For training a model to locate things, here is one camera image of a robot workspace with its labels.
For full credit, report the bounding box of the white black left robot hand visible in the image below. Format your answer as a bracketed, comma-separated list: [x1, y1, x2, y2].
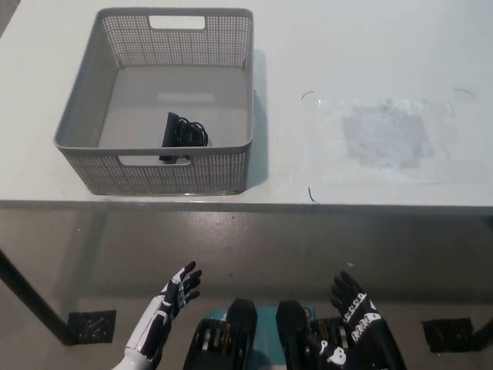
[110, 261, 203, 370]

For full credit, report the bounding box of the black teal robot body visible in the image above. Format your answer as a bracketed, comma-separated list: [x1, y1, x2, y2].
[182, 298, 350, 370]

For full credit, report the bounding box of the black floor plate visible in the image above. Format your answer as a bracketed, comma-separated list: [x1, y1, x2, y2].
[68, 309, 118, 345]
[421, 318, 475, 354]

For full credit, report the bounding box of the black metal table leg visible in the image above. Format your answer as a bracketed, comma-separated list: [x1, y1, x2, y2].
[0, 248, 77, 345]

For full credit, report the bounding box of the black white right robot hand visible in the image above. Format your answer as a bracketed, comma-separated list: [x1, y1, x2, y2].
[318, 270, 408, 370]

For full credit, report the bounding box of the grey perforated plastic basket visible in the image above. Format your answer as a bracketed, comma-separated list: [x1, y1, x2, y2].
[53, 7, 255, 196]

